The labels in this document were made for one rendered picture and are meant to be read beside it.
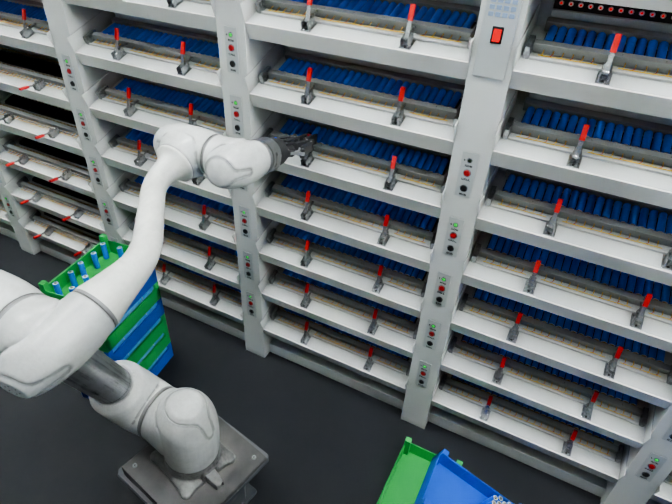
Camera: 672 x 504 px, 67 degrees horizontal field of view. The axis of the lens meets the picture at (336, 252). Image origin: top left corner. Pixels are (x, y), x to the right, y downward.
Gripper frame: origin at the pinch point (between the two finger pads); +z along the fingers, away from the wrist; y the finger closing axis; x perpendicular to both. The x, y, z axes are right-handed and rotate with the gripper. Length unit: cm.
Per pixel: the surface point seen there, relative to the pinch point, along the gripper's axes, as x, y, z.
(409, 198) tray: -8.3, 33.5, -0.7
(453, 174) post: 1.8, 44.0, -2.7
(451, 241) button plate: -17, 47, 1
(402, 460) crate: -102, 50, 1
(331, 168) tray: -6.9, 8.0, 1.8
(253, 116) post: 3.1, -18.0, -1.2
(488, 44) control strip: 33, 46, -9
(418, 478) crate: -102, 57, -2
